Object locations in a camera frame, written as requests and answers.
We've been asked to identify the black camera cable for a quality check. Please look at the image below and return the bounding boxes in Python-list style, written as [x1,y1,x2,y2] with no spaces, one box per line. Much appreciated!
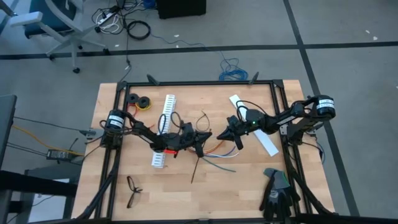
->
[237,99,266,122]
[157,111,183,135]

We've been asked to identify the white slotted cable duct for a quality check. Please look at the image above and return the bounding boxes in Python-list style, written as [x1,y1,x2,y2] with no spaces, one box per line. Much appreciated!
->
[150,93,178,169]

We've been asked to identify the black left camera cable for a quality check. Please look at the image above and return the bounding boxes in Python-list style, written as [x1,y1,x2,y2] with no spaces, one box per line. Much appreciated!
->
[157,111,183,135]

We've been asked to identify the black corrugated cable conduit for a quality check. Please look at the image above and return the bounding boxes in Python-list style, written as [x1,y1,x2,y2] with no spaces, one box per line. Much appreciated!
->
[74,146,122,222]
[287,164,336,217]

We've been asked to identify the black power adapter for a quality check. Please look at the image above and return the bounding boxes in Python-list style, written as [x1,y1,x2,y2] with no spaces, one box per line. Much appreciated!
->
[45,148,70,161]

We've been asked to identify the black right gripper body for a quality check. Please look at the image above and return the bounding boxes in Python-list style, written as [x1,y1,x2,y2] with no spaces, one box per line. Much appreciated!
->
[228,115,251,151]

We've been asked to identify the red cable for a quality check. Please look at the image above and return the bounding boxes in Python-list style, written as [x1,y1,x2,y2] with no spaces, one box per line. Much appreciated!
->
[203,139,225,154]

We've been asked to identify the white office chair blue seat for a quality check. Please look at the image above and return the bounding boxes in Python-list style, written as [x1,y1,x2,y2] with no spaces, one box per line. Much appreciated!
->
[0,0,110,75]

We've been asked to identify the black aluminium table frame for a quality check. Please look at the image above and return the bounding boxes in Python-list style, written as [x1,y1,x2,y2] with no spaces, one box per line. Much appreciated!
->
[70,72,341,224]

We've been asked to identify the black box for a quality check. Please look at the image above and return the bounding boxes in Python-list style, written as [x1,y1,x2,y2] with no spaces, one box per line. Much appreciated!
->
[155,0,208,20]

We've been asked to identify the white power strip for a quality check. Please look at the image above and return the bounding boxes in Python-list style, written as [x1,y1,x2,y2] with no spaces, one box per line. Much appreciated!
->
[95,8,121,26]

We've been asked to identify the black side table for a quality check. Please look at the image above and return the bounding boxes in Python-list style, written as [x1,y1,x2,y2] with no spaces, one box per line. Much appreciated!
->
[0,161,79,224]

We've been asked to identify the blue coiled cable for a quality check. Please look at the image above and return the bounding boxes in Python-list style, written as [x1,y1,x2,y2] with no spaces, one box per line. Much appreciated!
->
[218,57,249,82]

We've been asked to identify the white cable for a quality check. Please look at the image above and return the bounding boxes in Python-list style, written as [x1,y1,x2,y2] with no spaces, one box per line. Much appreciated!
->
[214,150,241,159]

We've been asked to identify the long black zip tie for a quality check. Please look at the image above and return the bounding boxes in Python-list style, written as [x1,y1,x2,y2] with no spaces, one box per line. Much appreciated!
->
[190,155,201,185]

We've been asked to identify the white flat duct cover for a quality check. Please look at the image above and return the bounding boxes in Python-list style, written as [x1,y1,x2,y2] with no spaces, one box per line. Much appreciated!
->
[228,94,280,157]

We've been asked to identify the black eyeglasses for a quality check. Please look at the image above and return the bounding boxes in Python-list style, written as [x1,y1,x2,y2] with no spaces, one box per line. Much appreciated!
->
[125,175,144,210]

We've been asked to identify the long yellow cord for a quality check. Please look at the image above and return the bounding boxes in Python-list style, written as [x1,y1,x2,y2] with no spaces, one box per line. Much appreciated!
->
[11,124,85,157]

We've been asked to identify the blue cable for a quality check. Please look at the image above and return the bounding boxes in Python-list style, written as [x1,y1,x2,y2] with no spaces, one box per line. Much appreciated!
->
[203,145,238,159]
[218,57,249,82]

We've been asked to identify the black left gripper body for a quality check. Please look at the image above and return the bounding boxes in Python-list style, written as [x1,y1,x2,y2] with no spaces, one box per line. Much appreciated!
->
[172,122,205,159]

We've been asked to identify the black coiled cable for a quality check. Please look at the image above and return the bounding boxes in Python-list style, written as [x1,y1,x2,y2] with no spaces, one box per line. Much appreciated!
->
[126,19,152,41]

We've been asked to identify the black right camera cable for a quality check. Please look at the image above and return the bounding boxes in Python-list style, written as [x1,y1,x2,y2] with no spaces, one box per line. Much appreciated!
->
[237,99,266,122]

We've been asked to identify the dark grey panel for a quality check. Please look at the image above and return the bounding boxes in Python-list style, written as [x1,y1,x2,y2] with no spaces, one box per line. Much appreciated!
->
[0,94,18,162]

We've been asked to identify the grey metal mounting bracket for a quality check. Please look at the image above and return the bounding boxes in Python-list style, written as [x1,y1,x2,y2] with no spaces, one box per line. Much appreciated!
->
[79,128,105,139]

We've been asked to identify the black grey work glove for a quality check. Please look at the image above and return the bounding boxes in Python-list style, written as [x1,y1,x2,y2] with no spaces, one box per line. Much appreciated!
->
[259,167,302,221]

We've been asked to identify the green cable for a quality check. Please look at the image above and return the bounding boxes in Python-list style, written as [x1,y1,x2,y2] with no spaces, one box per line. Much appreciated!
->
[201,156,238,174]

